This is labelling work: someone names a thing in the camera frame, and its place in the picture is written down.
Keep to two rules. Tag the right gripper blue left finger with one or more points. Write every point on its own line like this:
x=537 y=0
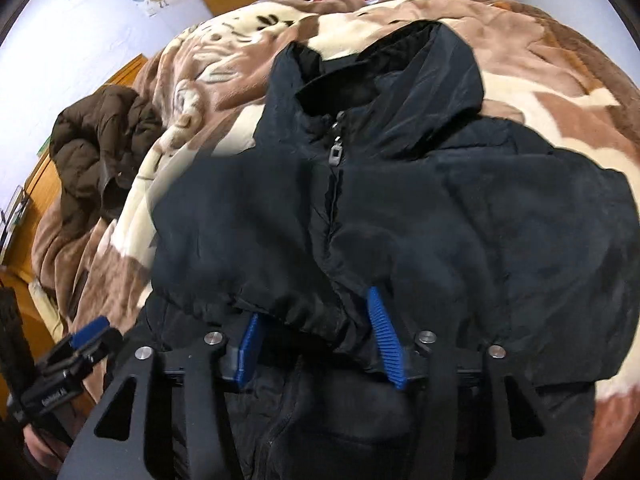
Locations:
x=243 y=344

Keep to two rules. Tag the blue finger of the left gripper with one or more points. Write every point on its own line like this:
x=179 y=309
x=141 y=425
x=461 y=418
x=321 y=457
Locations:
x=89 y=332

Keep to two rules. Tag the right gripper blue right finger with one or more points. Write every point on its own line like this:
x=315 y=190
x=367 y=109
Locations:
x=394 y=356

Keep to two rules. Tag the black hooded puffer jacket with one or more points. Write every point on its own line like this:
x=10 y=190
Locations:
x=509 y=269

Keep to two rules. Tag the person's left hand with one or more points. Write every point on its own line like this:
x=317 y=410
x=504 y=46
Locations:
x=46 y=450

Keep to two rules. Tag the wooden headboard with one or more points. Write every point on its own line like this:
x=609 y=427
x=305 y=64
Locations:
x=44 y=189

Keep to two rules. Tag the brown puffer jacket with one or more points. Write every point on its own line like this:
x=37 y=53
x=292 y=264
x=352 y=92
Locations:
x=97 y=146

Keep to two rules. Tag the brown cream plush blanket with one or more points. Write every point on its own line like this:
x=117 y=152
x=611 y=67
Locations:
x=210 y=84

